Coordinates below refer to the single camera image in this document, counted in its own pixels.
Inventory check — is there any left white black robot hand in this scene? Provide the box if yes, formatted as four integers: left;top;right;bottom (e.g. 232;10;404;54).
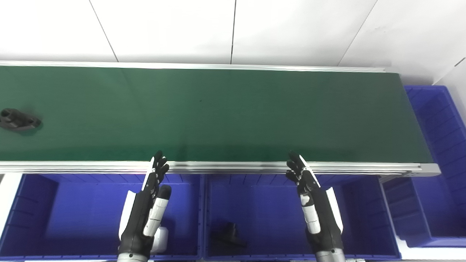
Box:
118;151;172;260

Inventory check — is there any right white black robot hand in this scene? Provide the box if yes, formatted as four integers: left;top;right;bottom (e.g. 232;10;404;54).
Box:
285;151;345;255

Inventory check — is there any black flange metal part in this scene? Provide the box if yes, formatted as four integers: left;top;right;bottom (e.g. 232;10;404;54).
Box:
0;108;43;132

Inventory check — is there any blue plastic bin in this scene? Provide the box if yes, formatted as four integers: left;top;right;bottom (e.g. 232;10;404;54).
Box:
380;85;466;249
203;174;402;261
0;174;203;261

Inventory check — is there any black angular metal part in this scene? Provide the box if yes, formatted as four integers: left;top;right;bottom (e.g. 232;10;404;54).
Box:
210;222;248;252

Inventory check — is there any green conveyor belt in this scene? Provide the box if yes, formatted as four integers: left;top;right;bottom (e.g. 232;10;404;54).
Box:
0;65;434;163
0;60;442;179

